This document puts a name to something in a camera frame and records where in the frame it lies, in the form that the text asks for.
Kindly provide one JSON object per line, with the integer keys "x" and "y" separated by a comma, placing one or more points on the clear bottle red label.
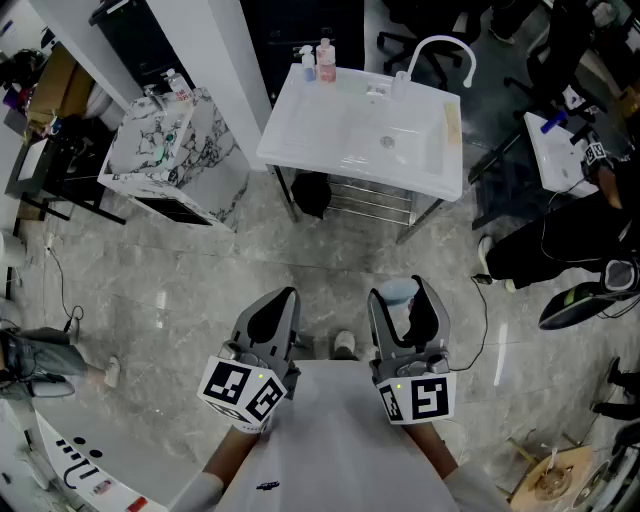
{"x": 179, "y": 87}

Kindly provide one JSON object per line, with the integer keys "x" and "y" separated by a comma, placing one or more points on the white panel black marks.
{"x": 75, "y": 465}

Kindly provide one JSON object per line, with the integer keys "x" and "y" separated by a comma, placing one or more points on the small white sink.
{"x": 555, "y": 155}

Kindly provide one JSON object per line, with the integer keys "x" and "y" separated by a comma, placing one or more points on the chrome faucet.
{"x": 156, "y": 100}

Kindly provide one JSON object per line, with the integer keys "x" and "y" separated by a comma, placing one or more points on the person's right forearm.
{"x": 430, "y": 450}

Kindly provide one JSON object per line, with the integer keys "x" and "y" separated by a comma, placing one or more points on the black bag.
{"x": 311, "y": 195}

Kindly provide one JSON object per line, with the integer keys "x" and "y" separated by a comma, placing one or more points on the small blue spray bottle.
{"x": 308, "y": 70}

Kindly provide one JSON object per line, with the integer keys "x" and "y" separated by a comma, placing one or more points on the wooden strip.
{"x": 452, "y": 125}

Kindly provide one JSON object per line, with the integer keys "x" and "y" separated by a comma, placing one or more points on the pink liquid bottle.
{"x": 326, "y": 67}

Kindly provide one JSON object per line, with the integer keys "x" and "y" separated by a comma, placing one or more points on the wide black cabinet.
{"x": 300, "y": 45}

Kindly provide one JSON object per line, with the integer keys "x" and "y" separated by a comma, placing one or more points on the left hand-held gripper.
{"x": 235, "y": 387}

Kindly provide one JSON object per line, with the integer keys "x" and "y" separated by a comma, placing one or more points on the large cardboard box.
{"x": 57, "y": 90}

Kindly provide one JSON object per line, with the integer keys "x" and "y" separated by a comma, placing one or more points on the white curved faucet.
{"x": 442, "y": 38}

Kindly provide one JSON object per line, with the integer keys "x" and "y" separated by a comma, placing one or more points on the pale green oval bar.
{"x": 160, "y": 152}

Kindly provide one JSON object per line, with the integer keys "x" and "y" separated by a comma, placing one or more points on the metal sink stand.
{"x": 367, "y": 197}

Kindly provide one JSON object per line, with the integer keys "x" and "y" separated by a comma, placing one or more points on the person's left forearm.
{"x": 232, "y": 457}

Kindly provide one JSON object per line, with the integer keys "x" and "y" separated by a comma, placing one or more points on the black and green shoe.
{"x": 570, "y": 307}

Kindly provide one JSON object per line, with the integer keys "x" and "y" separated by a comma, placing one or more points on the white sink basin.
{"x": 320, "y": 130}

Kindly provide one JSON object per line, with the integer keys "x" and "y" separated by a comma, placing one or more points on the black metal stand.
{"x": 500, "y": 165}

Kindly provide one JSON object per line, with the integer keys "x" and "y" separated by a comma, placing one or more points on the blue cylinder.
{"x": 554, "y": 121}

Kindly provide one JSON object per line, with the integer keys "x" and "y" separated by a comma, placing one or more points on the round wooden stool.
{"x": 550, "y": 475}

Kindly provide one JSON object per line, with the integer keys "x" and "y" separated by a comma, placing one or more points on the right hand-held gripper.
{"x": 425, "y": 397}

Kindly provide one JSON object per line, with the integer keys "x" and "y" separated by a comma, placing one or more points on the black office chair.
{"x": 400, "y": 36}
{"x": 545, "y": 65}

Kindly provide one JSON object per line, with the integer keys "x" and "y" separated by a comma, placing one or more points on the person's right shoe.
{"x": 344, "y": 342}

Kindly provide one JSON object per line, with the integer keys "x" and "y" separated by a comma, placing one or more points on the person's white shirt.
{"x": 340, "y": 440}

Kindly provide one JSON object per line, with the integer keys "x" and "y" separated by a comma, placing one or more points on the marble sink cabinet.
{"x": 210, "y": 150}

